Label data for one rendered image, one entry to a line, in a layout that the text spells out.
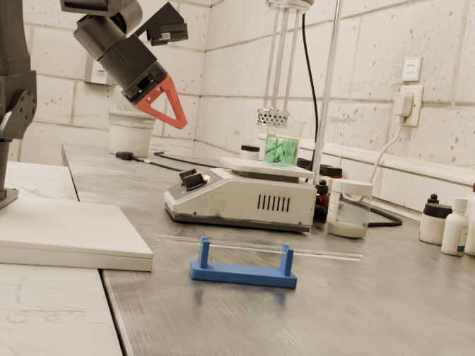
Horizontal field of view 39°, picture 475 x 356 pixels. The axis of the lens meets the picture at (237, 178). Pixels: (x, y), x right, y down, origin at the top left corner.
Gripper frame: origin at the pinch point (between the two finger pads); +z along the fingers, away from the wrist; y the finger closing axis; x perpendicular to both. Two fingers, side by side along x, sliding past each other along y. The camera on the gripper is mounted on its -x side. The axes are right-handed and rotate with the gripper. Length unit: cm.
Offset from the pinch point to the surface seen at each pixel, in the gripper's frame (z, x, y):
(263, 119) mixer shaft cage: 14.7, -15.2, 30.1
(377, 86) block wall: 31, -44, 47
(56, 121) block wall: -13, 26, 230
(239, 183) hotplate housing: 10.3, 0.5, -12.2
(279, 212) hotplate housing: 17.2, -0.8, -12.3
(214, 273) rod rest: 7.5, 10.2, -41.3
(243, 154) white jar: 33, -16, 101
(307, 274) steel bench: 16.4, 3.7, -35.8
